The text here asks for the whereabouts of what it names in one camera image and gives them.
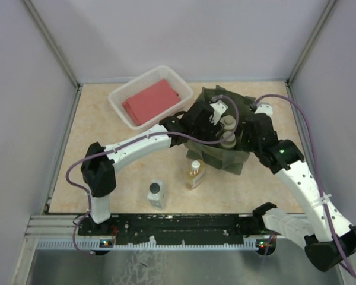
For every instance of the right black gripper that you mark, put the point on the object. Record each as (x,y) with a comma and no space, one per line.
(246,148)

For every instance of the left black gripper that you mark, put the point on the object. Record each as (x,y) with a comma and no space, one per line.
(209,136)

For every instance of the cream bottle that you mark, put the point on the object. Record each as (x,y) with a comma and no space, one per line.
(229,140)
(228,122)

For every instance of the olive green canvas bag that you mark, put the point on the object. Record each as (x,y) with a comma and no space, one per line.
(229,160)

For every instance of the amber liquid bottle white cap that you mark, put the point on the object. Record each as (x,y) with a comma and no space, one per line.
(195,174)

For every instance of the clear square bottle front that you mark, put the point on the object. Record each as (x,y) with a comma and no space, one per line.
(157,194)

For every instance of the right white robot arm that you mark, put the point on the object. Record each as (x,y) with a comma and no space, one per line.
(327,236)

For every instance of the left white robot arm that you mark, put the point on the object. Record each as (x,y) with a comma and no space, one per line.
(101,164)

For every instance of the red cloth in basket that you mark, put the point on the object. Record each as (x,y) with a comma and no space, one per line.
(151,102)

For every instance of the white plastic basket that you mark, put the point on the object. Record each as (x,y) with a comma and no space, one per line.
(119,95)

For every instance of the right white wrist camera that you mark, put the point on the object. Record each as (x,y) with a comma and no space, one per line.
(264,108)

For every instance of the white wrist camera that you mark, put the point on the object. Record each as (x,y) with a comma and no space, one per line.
(264,108)
(219,108)

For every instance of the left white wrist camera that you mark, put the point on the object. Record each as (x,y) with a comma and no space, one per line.
(219,108)

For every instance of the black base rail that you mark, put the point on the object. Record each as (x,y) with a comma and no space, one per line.
(176,229)

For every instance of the right aluminium frame post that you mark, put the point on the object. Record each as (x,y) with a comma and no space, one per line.
(310,43)

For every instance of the aluminium frame post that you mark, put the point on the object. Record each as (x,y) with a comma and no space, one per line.
(50,41)
(310,43)

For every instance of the left aluminium frame post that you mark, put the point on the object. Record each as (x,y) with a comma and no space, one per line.
(50,41)

